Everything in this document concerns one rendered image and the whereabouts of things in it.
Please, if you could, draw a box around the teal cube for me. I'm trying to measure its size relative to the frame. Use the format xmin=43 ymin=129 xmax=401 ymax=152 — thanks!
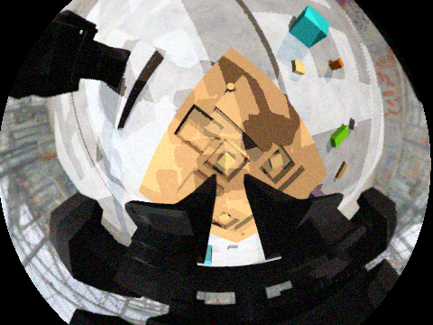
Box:
xmin=290 ymin=5 xmax=329 ymax=48

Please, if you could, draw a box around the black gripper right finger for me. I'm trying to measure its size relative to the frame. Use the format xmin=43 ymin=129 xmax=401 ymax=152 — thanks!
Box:
xmin=243 ymin=173 xmax=344 ymax=260

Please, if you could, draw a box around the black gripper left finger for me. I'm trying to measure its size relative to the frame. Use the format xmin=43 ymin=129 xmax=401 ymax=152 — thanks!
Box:
xmin=125 ymin=173 xmax=217 ymax=264

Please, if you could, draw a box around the teal block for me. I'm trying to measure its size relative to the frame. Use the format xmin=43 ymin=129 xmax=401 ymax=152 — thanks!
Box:
xmin=203 ymin=245 xmax=213 ymax=265

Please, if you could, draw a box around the small green block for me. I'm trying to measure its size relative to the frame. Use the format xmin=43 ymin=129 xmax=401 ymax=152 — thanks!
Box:
xmin=329 ymin=124 xmax=349 ymax=148

